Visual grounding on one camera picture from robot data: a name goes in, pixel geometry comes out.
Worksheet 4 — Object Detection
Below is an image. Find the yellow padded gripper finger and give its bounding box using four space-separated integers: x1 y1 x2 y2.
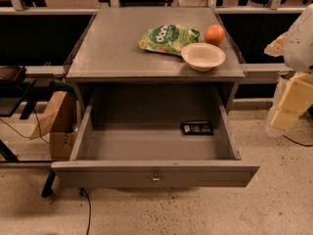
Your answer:
269 72 313 131

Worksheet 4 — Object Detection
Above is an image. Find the black rxbar chocolate bar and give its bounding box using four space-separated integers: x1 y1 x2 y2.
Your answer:
180 120 213 135

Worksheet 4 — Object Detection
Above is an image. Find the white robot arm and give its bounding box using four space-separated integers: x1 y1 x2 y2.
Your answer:
264 5 313 136

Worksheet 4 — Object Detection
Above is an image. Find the grey open top drawer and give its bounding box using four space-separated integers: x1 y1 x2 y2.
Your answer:
51 88 260 190

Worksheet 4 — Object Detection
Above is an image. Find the small metal drawer knob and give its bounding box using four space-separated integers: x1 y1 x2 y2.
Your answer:
152 174 160 183

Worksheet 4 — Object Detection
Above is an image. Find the white paper bowl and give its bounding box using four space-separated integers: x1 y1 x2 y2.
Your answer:
181 43 226 71

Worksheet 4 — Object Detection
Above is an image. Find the orange fruit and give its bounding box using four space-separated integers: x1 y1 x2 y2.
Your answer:
204 24 225 46

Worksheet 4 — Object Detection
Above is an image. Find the green chips bag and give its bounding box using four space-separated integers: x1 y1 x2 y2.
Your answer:
138 24 200 56

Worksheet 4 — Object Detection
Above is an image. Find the grey wooden cabinet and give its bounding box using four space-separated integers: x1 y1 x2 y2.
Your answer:
67 7 244 124

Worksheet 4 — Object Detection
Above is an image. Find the brown cardboard box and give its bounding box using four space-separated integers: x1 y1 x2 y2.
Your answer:
30 91 76 162

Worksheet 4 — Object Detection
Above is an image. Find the black stand at left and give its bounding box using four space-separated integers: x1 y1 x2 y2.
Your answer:
0 65 37 164

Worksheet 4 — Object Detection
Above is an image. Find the black floor cable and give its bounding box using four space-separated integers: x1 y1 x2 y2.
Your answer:
79 188 93 235

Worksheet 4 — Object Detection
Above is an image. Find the thin black cable left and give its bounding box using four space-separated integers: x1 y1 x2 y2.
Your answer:
0 108 51 145

